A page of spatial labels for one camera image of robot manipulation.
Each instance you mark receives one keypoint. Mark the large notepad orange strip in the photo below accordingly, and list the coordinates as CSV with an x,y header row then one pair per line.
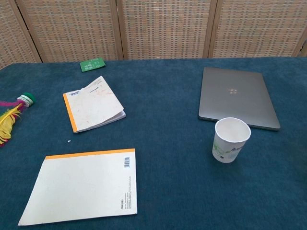
x,y
81,187

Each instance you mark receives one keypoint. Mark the grey closed laptop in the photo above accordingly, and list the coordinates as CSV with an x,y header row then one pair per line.
x,y
235,95

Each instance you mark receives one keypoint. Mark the woven bamboo folding screen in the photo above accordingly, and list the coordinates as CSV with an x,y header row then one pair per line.
x,y
156,28

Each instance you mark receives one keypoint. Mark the green printed card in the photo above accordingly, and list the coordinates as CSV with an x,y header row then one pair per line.
x,y
92,64

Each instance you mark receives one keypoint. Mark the worn notebook orange spine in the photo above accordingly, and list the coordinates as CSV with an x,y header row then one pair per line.
x,y
92,110

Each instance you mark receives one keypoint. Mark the white paper cup green print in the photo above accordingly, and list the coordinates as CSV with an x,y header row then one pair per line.
x,y
230,143

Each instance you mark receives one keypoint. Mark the blue felt table cover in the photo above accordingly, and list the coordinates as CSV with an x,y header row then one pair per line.
x,y
168,172

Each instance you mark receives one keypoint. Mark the colourful feather shuttlecock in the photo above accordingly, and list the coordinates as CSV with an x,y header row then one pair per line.
x,y
26,98

